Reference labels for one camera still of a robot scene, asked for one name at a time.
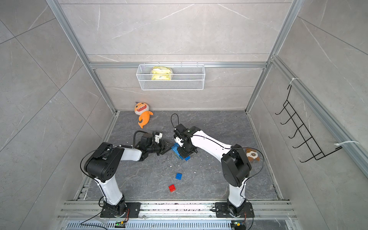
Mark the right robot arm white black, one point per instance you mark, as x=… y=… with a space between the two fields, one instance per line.
x=235 y=165

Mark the white wire mesh basket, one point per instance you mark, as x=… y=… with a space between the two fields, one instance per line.
x=185 y=77

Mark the dark blue 2x4 lego brick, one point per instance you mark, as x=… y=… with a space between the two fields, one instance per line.
x=175 y=150

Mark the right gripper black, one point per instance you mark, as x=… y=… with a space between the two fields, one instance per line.
x=184 y=154

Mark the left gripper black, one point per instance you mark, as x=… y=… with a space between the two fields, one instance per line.
x=164 y=148

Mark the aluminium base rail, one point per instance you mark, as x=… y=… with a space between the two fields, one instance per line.
x=208 y=210

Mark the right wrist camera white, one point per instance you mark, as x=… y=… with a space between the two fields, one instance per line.
x=179 y=139

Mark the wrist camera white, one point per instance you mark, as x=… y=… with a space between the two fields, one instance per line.
x=179 y=139
x=158 y=136

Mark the orange shark plush toy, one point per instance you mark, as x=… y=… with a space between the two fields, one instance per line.
x=142 y=110

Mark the black wire hook rack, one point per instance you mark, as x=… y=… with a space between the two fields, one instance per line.
x=302 y=131

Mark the red 2x2 lego brick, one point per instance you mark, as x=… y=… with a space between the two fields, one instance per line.
x=172 y=188

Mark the brown white plush toy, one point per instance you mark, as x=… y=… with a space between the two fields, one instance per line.
x=252 y=155

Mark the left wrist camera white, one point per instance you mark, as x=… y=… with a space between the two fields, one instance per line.
x=158 y=136

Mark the blue 2x2 lego brick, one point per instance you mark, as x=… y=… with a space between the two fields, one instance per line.
x=178 y=176

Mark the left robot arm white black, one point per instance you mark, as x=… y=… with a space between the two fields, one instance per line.
x=103 y=162

